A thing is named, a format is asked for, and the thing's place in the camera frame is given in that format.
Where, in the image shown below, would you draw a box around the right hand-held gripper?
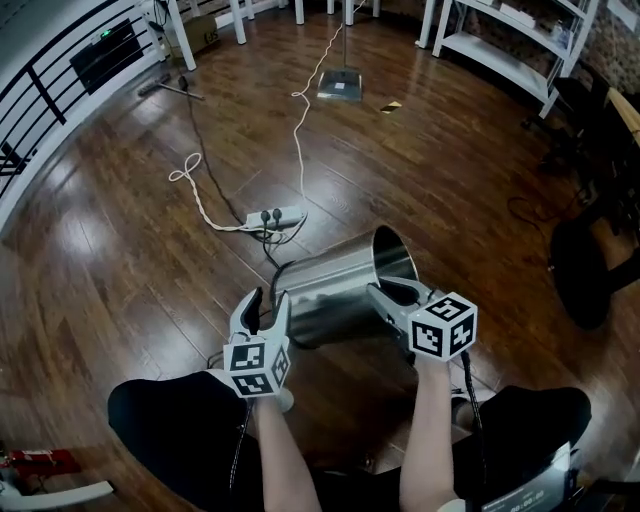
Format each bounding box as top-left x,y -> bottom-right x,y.
365,275 -> 479,363

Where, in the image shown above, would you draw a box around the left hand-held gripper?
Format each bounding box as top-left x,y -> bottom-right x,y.
222,286 -> 293,400

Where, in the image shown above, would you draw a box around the stainless steel trash can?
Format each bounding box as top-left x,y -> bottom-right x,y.
272,225 -> 421,350

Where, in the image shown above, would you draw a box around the person's left forearm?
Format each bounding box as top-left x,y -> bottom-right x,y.
253,393 -> 322,512

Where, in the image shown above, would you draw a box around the person's right forearm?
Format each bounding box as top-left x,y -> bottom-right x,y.
398,355 -> 459,512

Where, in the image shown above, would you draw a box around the white power strip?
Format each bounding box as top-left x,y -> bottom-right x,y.
245,205 -> 308,230

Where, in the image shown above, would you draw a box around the person's left leg black trousers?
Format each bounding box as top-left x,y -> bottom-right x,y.
106,370 -> 269,512

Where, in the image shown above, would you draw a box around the person's leg black trousers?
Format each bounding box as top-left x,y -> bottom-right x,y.
451,385 -> 593,504
106,370 -> 269,512

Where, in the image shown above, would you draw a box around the person's right leg black trousers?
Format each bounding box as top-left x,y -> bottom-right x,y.
451,385 -> 593,504

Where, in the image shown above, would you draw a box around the curved wooden desk black base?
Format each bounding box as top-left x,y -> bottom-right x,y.
548,86 -> 640,332

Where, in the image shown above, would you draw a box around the metal dustpan with pole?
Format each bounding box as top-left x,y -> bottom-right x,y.
315,0 -> 365,104

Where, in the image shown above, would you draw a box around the black tablet screen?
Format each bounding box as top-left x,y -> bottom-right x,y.
478,441 -> 582,512

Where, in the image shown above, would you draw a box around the black office chair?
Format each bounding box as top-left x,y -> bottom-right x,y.
519,73 -> 609,169

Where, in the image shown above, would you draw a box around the red fire extinguisher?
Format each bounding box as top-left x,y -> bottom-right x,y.
0,447 -> 82,477

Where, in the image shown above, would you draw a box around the white shelf unit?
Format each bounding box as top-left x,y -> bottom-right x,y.
415,0 -> 601,120

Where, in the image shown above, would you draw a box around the white table with router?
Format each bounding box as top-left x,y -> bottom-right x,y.
325,0 -> 382,27

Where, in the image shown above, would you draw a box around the cardboard box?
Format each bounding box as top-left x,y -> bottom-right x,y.
171,13 -> 222,62

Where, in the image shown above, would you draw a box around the white table with cluttered devices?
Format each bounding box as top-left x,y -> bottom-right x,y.
142,0 -> 198,72

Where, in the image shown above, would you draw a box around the white table with plant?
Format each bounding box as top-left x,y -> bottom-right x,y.
219,0 -> 306,46

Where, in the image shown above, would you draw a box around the black metal railing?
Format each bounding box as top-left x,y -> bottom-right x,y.
0,0 -> 154,202

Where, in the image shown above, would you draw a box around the black power cable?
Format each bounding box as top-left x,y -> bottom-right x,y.
177,73 -> 275,225
206,223 -> 307,372

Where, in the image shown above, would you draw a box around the braided left gripper cable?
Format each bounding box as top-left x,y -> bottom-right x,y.
228,398 -> 252,494

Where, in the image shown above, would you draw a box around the braided gripper cable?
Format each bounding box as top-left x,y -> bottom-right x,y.
228,398 -> 252,494
458,348 -> 490,502

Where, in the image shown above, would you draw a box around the white braided looped cable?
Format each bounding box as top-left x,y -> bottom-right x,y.
168,151 -> 254,233

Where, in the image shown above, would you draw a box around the braided right gripper cable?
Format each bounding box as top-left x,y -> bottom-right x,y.
458,348 -> 490,502

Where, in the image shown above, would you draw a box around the black floor cable under desk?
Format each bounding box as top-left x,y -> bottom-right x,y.
506,186 -> 587,225

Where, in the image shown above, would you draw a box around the long white cable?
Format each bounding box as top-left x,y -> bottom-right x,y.
290,0 -> 370,202

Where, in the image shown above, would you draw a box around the broom with grey handle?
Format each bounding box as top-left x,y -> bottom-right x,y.
137,73 -> 206,102

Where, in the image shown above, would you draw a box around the black wall display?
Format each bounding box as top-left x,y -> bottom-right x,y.
68,18 -> 147,97

